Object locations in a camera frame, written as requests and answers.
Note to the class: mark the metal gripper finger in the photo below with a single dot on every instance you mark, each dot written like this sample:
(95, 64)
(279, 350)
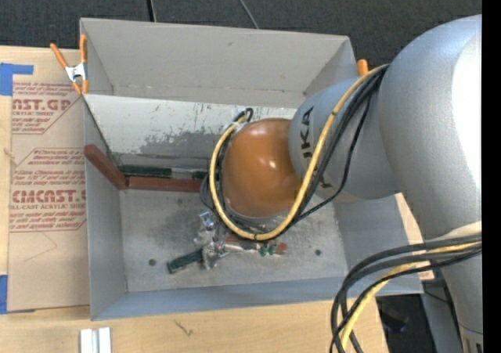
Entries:
(214, 255)
(208, 224)

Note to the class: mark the dark green flat block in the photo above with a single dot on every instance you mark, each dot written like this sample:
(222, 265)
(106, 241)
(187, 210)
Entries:
(184, 261)
(148, 170)

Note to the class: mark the red-brown flat block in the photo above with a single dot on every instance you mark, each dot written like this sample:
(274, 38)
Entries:
(281, 248)
(164, 184)
(105, 165)

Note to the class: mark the grey metal bin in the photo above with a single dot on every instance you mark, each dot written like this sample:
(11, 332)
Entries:
(164, 222)

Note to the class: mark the brown cardboard board red print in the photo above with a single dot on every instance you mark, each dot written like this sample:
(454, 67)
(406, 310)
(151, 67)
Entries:
(47, 249)

